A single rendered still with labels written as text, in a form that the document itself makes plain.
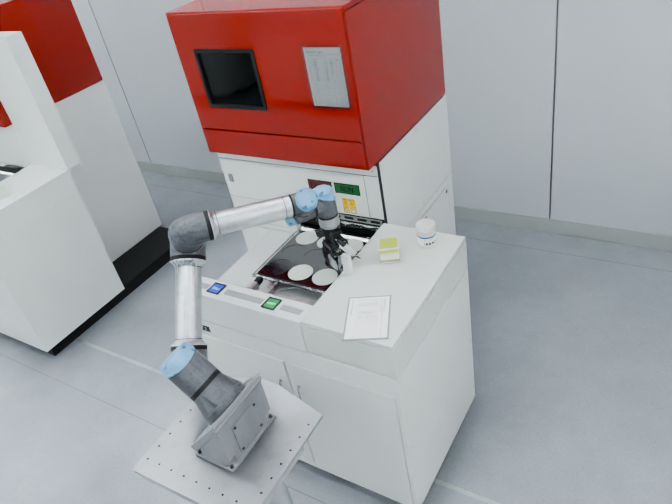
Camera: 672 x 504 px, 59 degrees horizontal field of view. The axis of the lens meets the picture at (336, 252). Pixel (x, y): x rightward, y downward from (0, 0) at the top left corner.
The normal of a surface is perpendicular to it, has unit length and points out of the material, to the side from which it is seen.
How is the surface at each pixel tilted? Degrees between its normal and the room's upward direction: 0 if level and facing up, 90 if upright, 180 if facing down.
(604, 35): 90
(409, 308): 0
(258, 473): 0
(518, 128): 90
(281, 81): 90
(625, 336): 0
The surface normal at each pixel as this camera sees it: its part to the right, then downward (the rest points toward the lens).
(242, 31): -0.51, 0.56
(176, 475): -0.17, -0.81
